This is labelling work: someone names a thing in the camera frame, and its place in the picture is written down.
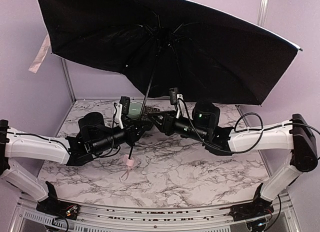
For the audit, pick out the left aluminium frame post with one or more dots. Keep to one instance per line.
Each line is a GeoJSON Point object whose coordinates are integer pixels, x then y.
{"type": "Point", "coordinates": [68, 81]}

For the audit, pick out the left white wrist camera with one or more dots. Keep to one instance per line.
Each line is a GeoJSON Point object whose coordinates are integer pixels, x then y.
{"type": "Point", "coordinates": [121, 108]}

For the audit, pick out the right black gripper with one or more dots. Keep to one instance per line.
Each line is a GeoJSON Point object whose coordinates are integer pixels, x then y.
{"type": "Point", "coordinates": [165, 122]}

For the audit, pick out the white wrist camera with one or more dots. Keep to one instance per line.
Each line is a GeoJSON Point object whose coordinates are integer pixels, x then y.
{"type": "Point", "coordinates": [121, 108]}
{"type": "Point", "coordinates": [175, 97]}

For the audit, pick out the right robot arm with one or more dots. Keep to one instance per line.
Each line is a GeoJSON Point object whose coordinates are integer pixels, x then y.
{"type": "Point", "coordinates": [294, 135]}

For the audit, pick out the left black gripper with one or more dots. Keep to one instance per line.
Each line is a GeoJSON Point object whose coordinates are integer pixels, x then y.
{"type": "Point", "coordinates": [133, 132]}

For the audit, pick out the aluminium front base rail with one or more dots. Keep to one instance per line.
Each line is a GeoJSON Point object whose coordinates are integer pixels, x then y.
{"type": "Point", "coordinates": [214, 218]}

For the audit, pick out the right aluminium frame post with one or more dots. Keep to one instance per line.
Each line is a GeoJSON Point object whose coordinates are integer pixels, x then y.
{"type": "Point", "coordinates": [262, 12]}

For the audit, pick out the pink and black umbrella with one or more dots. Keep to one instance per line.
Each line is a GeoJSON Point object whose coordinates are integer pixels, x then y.
{"type": "Point", "coordinates": [162, 44]}

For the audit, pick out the black floral square plate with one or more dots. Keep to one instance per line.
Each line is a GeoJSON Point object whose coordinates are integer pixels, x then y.
{"type": "Point", "coordinates": [149, 110]}

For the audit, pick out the aluminium frame post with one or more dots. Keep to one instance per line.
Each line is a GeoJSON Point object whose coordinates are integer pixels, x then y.
{"type": "Point", "coordinates": [68, 81]}
{"type": "Point", "coordinates": [262, 12]}

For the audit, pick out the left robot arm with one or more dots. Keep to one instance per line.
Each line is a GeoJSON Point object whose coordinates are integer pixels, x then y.
{"type": "Point", "coordinates": [94, 141]}

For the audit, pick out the celadon green ceramic bowl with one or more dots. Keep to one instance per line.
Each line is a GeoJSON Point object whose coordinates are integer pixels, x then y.
{"type": "Point", "coordinates": [134, 111]}

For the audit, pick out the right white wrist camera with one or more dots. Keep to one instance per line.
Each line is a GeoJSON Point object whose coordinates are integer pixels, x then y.
{"type": "Point", "coordinates": [175, 97]}

